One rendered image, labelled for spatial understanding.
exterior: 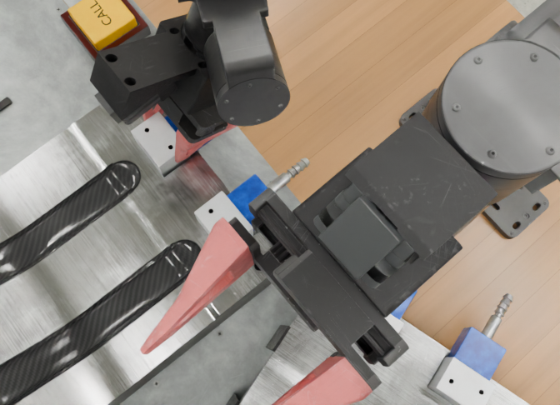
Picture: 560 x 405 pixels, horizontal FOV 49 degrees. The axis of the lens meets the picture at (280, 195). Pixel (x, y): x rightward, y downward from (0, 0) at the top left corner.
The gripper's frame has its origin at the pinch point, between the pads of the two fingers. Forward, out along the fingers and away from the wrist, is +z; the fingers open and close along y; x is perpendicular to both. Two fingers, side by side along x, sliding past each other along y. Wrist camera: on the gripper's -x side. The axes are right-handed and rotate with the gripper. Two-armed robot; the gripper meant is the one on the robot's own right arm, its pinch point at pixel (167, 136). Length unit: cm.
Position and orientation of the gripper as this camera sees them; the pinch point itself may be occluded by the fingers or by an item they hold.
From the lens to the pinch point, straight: 66.0
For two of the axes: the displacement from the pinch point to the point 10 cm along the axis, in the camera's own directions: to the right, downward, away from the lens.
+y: 6.3, 7.5, -1.8
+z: -4.1, 5.3, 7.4
